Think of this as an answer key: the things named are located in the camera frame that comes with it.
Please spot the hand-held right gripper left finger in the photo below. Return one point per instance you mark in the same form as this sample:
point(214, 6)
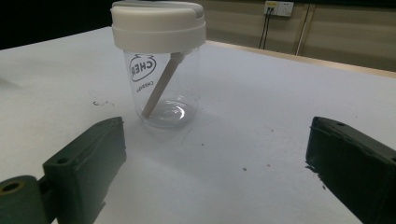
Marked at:
point(84, 161)

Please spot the white wall socket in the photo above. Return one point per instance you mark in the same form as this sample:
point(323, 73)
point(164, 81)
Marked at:
point(280, 8)

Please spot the beige straw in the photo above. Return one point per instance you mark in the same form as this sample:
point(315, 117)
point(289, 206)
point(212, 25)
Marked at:
point(162, 85)

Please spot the clear cup with white lid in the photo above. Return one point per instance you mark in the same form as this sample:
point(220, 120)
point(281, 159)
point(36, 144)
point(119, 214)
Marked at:
point(155, 31)

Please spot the white table mat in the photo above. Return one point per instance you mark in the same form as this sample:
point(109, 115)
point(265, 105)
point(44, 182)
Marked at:
point(233, 109)

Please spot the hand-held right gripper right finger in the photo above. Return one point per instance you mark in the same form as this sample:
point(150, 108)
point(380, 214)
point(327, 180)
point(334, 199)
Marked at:
point(351, 165)

